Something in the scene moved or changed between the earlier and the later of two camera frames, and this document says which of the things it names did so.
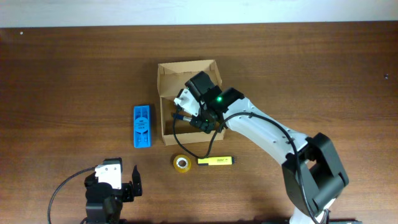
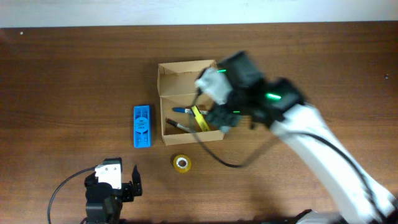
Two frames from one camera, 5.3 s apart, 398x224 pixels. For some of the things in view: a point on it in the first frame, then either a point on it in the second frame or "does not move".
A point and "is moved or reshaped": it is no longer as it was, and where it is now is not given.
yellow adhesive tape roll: (182, 163) does not move
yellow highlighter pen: (216, 160) is moved or reshaped
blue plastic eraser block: (142, 126) does not move
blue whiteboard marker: (180, 117) is moved or reshaped
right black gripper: (204, 126) to (224, 111)
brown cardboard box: (171, 78) does not move
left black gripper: (127, 188) does not move
